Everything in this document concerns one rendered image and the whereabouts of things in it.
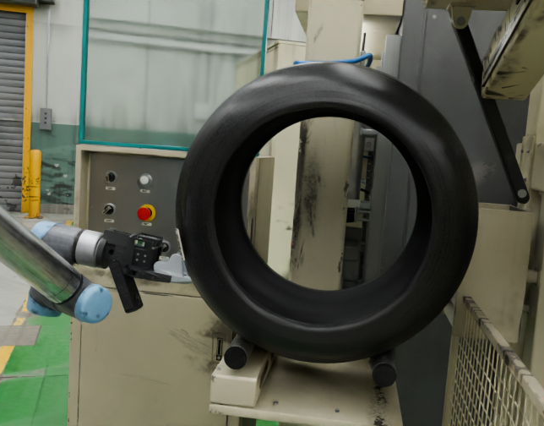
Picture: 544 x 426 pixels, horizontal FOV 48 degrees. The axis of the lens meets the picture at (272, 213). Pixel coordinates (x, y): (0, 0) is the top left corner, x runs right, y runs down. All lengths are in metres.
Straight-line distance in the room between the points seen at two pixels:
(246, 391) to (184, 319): 0.70
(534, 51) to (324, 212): 0.59
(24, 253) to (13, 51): 9.20
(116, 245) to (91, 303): 0.15
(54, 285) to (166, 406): 0.87
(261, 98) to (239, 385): 0.54
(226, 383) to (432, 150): 0.58
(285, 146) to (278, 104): 3.44
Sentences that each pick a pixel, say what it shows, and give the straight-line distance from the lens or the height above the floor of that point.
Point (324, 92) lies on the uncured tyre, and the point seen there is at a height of 1.40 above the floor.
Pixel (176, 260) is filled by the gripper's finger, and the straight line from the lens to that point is 1.27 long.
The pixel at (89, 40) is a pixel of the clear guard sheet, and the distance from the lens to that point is 1.96.
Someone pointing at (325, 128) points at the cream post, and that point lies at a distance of 1.48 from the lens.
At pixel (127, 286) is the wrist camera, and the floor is 0.99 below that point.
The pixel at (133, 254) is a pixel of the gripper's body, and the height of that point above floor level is 1.06.
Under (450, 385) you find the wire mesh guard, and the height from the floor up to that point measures 0.76.
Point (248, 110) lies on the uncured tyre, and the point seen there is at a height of 1.37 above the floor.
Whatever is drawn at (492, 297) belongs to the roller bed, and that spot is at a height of 1.00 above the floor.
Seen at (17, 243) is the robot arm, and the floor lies 1.11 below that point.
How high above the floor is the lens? 1.31
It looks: 6 degrees down
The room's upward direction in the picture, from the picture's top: 4 degrees clockwise
